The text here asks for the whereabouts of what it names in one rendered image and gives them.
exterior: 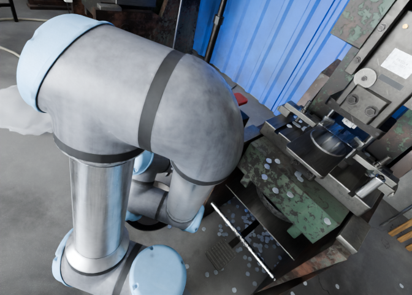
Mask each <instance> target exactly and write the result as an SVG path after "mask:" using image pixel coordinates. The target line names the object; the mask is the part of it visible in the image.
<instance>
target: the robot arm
mask: <svg viewBox="0 0 412 295"><path fill-rule="evenodd" d="M17 86H18V90H19V92H20V95H21V97H22V98H23V100H24V101H25V102H26V103H27V104H28V105H30V106H32V107H33V108H34V110H36V111H38V112H41V113H48V114H49V115H50V117H51V123H52V130H53V139H54V141H55V144H56V146H57V147H58V148H59V149H60V151H61V152H63V153H64V154H65V155H67V156H68V157H69V164H70V175H71V195H72V216H73V228H72V229H71V230H70V231H69V232H68V233H67V234H66V236H65V237H64V239H63V240H62V241H61V243H60V245H59V247H58V249H57V251H56V253H55V255H56V257H55V259H54V260H53V264H52V272H53V276H54V277H55V278H56V279H57V280H58V281H60V282H62V283H63V284H64V285H66V286H69V287H74V288H78V289H80V290H83V291H86V292H88V293H91V294H93V295H182V294H183V292H184V288H185V285H186V267H185V264H184V261H183V259H182V257H181V256H180V255H179V253H178V252H177V251H176V250H174V249H173V248H171V247H169V246H167V245H153V246H150V247H147V246H145V245H142V244H140V243H137V242H134V241H131V240H129V233H128V230H127V228H126V226H125V225H124V224H125V220H126V221H127V220H130V221H137V220H139V219H141V217H142V215H144V216H147V217H149V218H152V219H154V220H158V221H160V222H163V223H165V224H169V225H171V226H174V227H176V228H179V229H180V230H182V231H188V232H191V233H195V232H196V231H197V230H198V228H199V226H200V223H201V221H202V217H203V215H204V210H205V209H204V206H203V203H204V201H205V200H206V198H207V197H208V195H209V194H210V192H211V191H212V189H213V187H214V186H215V185H217V184H219V183H221V182H223V181H225V180H226V179H227V178H228V177H229V176H230V175H231V173H232V172H233V170H234V169H235V168H236V166H237V164H238V162H239V160H240V157H241V155H242V151H243V144H244V126H243V120H242V114H241V112H240V109H239V106H238V102H237V100H236V98H235V96H234V94H233V92H232V90H231V88H230V87H229V85H228V84H227V82H226V81H225V79H223V77H222V76H221V74H220V73H219V72H218V71H217V70H216V69H215V68H213V67H212V66H211V65H209V64H208V63H206V62H205V61H204V60H202V59H200V58H198V57H196V56H194V55H190V54H188V53H187V54H186V53H183V52H179V51H178V50H175V49H172V48H170V47H167V46H165V45H162V44H159V43H157V42H154V41H152V40H149V39H146V38H144V37H141V36H138V35H136V34H133V33H130V32H128V31H125V30H123V29H120V28H117V27H115V26H114V25H113V24H112V23H109V22H107V21H97V20H94V19H92V18H88V17H84V16H82V15H77V14H64V15H59V16H57V17H54V18H52V19H50V20H48V21H46V22H45V23H44V24H42V25H41V26H40V27H39V28H38V29H37V30H36V31H35V33H34V35H33V37H32V38H31V39H30V40H28V41H27V43H26V45H25V46H24V48H23V51H22V53H21V55H20V59H19V62H18V67H17ZM161 173H163V174H164V175H165V177H167V176H169V175H170V173H172V179H171V183H170V188H169V192H168V191H165V190H162V189H160V188H157V187H155V186H153V184H154V182H155V178H156V174H161Z"/></svg>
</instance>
